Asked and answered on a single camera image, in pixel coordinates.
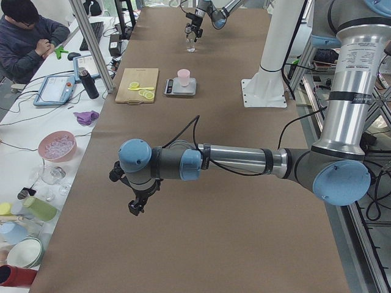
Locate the purple cloth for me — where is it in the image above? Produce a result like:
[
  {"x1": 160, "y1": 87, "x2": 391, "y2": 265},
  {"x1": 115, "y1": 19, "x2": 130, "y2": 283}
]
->
[{"x1": 73, "y1": 110, "x2": 100, "y2": 126}]

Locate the black keyboard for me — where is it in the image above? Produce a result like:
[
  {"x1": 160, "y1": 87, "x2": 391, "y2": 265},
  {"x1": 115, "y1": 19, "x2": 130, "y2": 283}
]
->
[{"x1": 79, "y1": 21, "x2": 105, "y2": 52}]

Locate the black computer mouse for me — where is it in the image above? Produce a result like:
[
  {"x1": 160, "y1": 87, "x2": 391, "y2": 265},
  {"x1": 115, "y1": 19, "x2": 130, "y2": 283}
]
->
[{"x1": 67, "y1": 52, "x2": 81, "y2": 61}]

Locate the blue teach pendant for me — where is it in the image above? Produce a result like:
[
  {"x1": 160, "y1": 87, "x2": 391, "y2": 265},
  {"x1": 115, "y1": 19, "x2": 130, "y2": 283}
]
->
[
  {"x1": 73, "y1": 55, "x2": 100, "y2": 82},
  {"x1": 33, "y1": 75, "x2": 76, "y2": 107}
]

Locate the silver digital kitchen scale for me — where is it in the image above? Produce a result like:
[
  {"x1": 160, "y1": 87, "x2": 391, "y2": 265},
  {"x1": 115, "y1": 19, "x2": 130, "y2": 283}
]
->
[{"x1": 164, "y1": 78, "x2": 197, "y2": 97}]

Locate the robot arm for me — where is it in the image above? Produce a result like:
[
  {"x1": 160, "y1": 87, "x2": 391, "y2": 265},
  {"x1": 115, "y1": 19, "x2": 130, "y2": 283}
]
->
[
  {"x1": 185, "y1": 0, "x2": 245, "y2": 42},
  {"x1": 109, "y1": 1, "x2": 390, "y2": 215}
]

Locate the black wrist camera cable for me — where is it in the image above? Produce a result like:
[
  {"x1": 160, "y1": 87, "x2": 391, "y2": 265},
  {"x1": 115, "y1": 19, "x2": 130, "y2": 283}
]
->
[{"x1": 161, "y1": 115, "x2": 327, "y2": 177}]

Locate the lemon slice stack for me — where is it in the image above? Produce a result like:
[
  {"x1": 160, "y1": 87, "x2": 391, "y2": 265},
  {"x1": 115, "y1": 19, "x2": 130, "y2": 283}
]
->
[{"x1": 139, "y1": 90, "x2": 155, "y2": 101}]

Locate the green cup lying down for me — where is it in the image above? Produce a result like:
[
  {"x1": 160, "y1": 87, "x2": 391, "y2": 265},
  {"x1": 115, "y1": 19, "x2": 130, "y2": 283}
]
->
[{"x1": 23, "y1": 197, "x2": 57, "y2": 222}]

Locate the light blue cup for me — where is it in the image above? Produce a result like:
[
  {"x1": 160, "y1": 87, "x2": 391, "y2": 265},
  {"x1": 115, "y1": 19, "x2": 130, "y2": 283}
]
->
[{"x1": 1, "y1": 222, "x2": 28, "y2": 245}]

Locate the clear glass sauce bottle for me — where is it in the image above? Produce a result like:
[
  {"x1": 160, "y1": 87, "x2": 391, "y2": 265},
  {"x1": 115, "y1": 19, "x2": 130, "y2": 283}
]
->
[{"x1": 185, "y1": 23, "x2": 196, "y2": 52}]

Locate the green plastic toy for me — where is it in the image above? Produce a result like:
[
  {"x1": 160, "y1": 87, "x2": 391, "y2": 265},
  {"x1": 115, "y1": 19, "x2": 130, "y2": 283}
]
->
[{"x1": 54, "y1": 46, "x2": 69, "y2": 60}]

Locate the seated person in blue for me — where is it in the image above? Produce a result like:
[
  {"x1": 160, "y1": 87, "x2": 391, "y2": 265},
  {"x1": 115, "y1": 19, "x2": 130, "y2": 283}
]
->
[{"x1": 1, "y1": 1, "x2": 70, "y2": 84}]

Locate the yellow cup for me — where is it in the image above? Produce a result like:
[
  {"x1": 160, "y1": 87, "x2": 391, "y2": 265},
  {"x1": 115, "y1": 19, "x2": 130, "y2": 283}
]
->
[{"x1": 0, "y1": 202, "x2": 12, "y2": 216}]

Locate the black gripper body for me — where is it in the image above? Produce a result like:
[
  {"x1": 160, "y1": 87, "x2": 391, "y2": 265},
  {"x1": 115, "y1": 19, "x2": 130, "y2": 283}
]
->
[
  {"x1": 185, "y1": 13, "x2": 203, "y2": 42},
  {"x1": 109, "y1": 161, "x2": 161, "y2": 204}
]

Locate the wooden cutting board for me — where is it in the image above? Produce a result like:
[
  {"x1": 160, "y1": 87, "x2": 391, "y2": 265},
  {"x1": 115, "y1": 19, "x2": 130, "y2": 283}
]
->
[{"x1": 115, "y1": 68, "x2": 159, "y2": 105}]

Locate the blue teach pendant far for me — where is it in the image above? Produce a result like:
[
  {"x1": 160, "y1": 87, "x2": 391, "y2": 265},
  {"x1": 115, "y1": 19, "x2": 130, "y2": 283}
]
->
[{"x1": 73, "y1": 55, "x2": 100, "y2": 82}]

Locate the yellow plastic knife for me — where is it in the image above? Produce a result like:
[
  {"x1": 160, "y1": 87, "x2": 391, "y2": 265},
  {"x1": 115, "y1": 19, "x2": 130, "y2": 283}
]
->
[{"x1": 128, "y1": 87, "x2": 155, "y2": 91}]

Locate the pink plastic cup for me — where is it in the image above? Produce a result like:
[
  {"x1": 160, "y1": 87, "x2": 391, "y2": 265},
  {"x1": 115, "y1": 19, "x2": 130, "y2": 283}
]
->
[{"x1": 177, "y1": 68, "x2": 190, "y2": 87}]

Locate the black power adapter box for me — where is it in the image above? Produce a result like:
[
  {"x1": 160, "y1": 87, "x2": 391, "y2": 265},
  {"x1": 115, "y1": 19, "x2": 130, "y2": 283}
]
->
[{"x1": 109, "y1": 34, "x2": 122, "y2": 57}]

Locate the black water bottle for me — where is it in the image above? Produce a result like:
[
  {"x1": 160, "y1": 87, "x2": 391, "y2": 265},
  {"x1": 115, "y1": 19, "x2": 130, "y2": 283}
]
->
[{"x1": 78, "y1": 67, "x2": 99, "y2": 99}]

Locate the clear glass cup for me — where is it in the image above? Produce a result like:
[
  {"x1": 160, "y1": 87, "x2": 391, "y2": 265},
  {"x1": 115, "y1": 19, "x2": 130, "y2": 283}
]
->
[{"x1": 40, "y1": 166, "x2": 66, "y2": 185}]

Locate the lemon slice single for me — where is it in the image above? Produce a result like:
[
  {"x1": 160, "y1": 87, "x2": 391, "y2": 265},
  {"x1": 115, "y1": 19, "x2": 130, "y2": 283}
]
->
[{"x1": 128, "y1": 81, "x2": 139, "y2": 90}]

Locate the white green-rimmed bowl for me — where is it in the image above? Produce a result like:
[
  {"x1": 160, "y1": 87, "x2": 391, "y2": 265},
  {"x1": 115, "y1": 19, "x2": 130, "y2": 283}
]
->
[{"x1": 7, "y1": 237, "x2": 44, "y2": 269}]

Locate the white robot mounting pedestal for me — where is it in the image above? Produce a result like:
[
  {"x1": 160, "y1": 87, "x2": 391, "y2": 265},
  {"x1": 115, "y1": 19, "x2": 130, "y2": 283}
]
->
[{"x1": 242, "y1": 0, "x2": 306, "y2": 108}]

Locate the aluminium frame post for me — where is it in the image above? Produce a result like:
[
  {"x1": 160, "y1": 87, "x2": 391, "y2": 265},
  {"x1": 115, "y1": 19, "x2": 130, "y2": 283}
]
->
[{"x1": 69, "y1": 0, "x2": 114, "y2": 93}]

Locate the red cup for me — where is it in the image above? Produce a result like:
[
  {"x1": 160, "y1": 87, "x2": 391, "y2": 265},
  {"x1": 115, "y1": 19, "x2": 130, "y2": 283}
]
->
[{"x1": 1, "y1": 265, "x2": 38, "y2": 288}]

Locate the pink bowl with ice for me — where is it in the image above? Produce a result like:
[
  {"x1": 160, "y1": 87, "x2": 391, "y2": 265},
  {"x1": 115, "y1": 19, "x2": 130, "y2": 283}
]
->
[{"x1": 38, "y1": 131, "x2": 77, "y2": 162}]

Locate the blue teach pendant near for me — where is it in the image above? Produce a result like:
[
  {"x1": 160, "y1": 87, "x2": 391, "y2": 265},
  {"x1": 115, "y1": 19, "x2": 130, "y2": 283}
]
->
[{"x1": 33, "y1": 75, "x2": 76, "y2": 107}]

